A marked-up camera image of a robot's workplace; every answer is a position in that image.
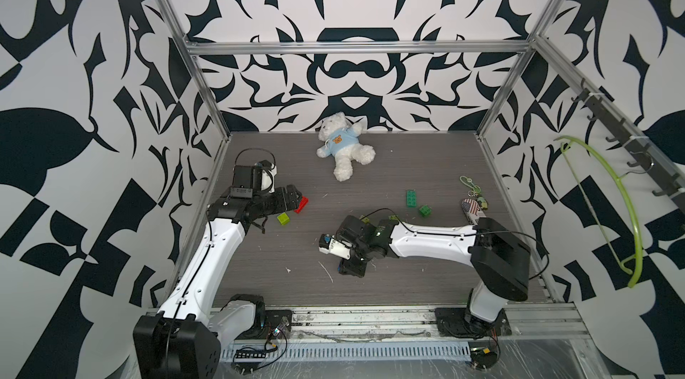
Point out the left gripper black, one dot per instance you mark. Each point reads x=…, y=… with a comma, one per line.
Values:
x=292, y=201

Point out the black connector box right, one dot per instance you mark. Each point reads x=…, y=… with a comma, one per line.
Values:
x=483, y=359

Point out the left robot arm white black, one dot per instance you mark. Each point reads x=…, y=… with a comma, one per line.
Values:
x=185, y=339

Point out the black wall hook rack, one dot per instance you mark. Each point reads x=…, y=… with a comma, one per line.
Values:
x=648, y=158

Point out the white teddy bear blue shirt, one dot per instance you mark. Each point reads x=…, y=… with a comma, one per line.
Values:
x=340, y=140

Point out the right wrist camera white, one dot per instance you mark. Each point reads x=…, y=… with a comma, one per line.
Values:
x=330, y=245

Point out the lime lego brick small left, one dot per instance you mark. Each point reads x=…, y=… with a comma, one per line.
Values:
x=284, y=219

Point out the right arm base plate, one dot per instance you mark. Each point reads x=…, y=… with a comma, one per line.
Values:
x=459, y=323

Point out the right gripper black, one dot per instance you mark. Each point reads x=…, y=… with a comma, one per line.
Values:
x=351, y=268

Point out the red lego brick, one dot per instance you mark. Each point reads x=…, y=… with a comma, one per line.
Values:
x=304, y=201

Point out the white vented cable duct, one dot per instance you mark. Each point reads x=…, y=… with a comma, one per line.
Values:
x=374, y=351

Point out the aluminium frame crossbar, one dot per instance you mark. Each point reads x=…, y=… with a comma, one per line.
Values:
x=357, y=47

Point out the flag pattern keychain pouch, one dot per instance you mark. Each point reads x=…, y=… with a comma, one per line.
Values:
x=472, y=211

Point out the green lego brick small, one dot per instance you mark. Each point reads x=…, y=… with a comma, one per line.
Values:
x=425, y=210

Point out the black usb hub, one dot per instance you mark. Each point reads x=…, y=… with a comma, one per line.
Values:
x=249, y=355

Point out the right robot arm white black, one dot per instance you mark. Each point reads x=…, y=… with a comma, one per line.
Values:
x=500, y=259

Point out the green lego brick long far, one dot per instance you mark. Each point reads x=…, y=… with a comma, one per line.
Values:
x=411, y=198

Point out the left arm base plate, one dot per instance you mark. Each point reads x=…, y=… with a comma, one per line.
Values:
x=277, y=321

